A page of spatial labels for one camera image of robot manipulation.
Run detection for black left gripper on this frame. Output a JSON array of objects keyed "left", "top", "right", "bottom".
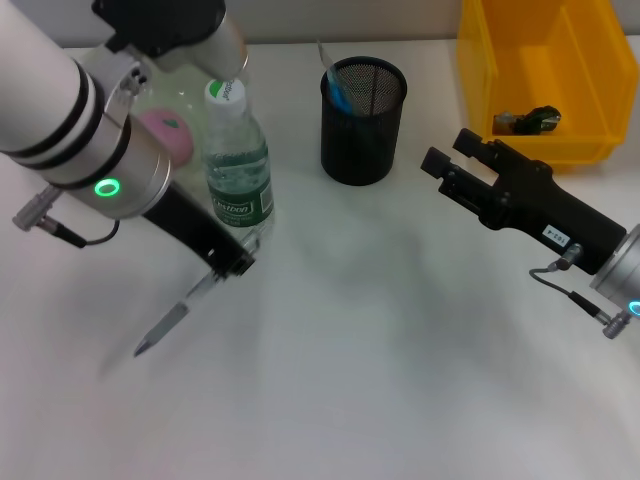
[{"left": 142, "top": 185, "right": 257, "bottom": 282}]

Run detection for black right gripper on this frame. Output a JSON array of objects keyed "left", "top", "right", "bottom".
[{"left": 421, "top": 128, "right": 629, "bottom": 277}]

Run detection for green plastic wrapper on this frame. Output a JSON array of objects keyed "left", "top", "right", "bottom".
[{"left": 492, "top": 103, "right": 564, "bottom": 137}]

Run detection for silver ballpoint pen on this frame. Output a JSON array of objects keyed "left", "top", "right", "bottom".
[{"left": 133, "top": 232, "right": 261, "bottom": 358}]

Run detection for clear water bottle green label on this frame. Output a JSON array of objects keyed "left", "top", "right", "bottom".
[{"left": 202, "top": 77, "right": 277, "bottom": 242}]

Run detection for blue scissors with cap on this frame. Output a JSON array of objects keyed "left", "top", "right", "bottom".
[{"left": 327, "top": 72, "right": 359, "bottom": 117}]

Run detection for pink toy peach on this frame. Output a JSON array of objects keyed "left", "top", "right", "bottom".
[{"left": 139, "top": 108, "right": 195, "bottom": 170}]

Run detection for transparent plastic ruler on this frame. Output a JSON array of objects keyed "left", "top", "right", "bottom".
[{"left": 316, "top": 39, "right": 369, "bottom": 119}]

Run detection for black mesh pen holder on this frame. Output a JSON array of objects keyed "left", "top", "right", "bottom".
[{"left": 320, "top": 56, "right": 409, "bottom": 187}]

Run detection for pale green wavy glass plate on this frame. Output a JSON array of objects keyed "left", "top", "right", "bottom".
[{"left": 82, "top": 44, "right": 253, "bottom": 201}]

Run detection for yellow plastic bin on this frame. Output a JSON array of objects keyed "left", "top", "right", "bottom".
[{"left": 455, "top": 0, "right": 640, "bottom": 175}]

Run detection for right gripper cable with plugs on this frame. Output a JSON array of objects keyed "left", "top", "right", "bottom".
[{"left": 528, "top": 243, "right": 634, "bottom": 340}]

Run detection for gripper cable with plugs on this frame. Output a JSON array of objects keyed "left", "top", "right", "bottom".
[
  {"left": 13, "top": 188, "right": 122, "bottom": 250},
  {"left": 528, "top": 243, "right": 634, "bottom": 340}
]

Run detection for left gripper cable with plugs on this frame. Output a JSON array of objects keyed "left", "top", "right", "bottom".
[{"left": 13, "top": 188, "right": 122, "bottom": 250}]

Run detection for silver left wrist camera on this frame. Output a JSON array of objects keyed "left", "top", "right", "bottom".
[{"left": 91, "top": 0, "right": 250, "bottom": 101}]

